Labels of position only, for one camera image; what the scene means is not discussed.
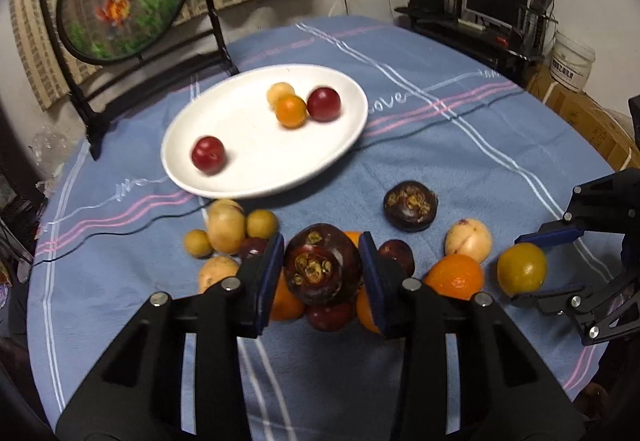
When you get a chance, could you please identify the dark red plum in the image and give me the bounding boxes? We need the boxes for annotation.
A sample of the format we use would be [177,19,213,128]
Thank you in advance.
[238,237,268,264]
[377,239,416,279]

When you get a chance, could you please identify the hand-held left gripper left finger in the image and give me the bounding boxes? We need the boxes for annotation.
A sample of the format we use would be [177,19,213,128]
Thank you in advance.
[56,233,286,441]

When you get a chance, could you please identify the black computer desk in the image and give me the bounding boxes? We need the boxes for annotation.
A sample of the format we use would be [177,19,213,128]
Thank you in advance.
[395,0,558,87]

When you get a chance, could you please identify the blue plaid tablecloth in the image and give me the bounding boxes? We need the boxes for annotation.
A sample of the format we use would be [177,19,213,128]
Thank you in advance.
[27,15,616,441]

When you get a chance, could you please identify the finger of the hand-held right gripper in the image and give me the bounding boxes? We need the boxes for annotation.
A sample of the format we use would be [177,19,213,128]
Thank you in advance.
[515,168,640,249]
[510,266,640,347]

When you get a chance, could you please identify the white oval plate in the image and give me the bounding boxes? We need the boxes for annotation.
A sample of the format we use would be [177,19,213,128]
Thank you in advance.
[161,64,369,200]

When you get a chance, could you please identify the brown cardboard box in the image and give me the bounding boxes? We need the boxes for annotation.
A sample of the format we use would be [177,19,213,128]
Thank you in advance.
[527,66,633,172]

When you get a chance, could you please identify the dark purple mangosteen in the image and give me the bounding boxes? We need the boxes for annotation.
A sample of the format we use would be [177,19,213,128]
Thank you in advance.
[283,223,363,307]
[383,181,439,233]

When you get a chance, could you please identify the small yellow round fruit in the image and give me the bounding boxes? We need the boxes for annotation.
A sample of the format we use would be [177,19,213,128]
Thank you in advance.
[184,229,215,258]
[245,210,278,239]

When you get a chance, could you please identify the white plastic bucket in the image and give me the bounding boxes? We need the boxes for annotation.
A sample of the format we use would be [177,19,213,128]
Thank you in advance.
[550,28,597,93]

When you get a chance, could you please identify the pale yellow loquat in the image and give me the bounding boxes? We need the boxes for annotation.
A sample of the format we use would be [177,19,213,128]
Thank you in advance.
[266,82,295,109]

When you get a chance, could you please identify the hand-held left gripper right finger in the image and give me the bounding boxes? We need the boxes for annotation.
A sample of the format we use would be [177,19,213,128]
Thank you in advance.
[357,231,586,441]

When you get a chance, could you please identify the clear plastic bag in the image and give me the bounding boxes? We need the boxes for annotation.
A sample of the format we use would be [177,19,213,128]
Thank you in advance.
[32,121,88,182]

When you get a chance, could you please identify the pale yellow pink-blushed fruit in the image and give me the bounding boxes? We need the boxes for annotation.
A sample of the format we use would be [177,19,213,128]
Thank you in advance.
[444,218,492,264]

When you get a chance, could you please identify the large orange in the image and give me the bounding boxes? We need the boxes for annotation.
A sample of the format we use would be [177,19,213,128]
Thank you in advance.
[424,253,485,301]

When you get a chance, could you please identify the yellow-green citrus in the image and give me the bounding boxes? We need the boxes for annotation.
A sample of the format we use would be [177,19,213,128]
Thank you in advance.
[497,242,548,297]

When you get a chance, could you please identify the black hat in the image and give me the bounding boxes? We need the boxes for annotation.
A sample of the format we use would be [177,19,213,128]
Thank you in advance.
[409,0,453,16]

